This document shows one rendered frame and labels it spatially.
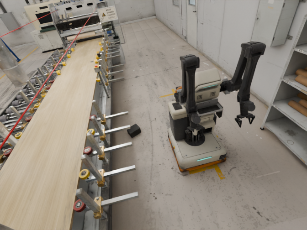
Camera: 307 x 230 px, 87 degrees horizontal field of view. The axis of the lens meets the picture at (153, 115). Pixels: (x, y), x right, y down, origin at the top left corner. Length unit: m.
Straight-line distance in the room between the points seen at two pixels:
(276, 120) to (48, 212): 2.95
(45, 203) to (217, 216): 1.64
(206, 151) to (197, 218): 0.74
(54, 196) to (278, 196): 2.23
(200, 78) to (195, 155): 1.07
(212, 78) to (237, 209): 1.46
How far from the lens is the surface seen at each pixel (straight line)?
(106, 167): 1.75
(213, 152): 2.20
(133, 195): 1.36
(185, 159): 2.12
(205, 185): 2.28
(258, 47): 1.28
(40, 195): 1.66
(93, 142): 1.53
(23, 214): 1.66
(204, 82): 1.41
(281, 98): 2.80
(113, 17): 5.36
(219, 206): 2.20
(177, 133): 2.16
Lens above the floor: 2.05
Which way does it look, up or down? 40 degrees down
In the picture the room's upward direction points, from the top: 12 degrees counter-clockwise
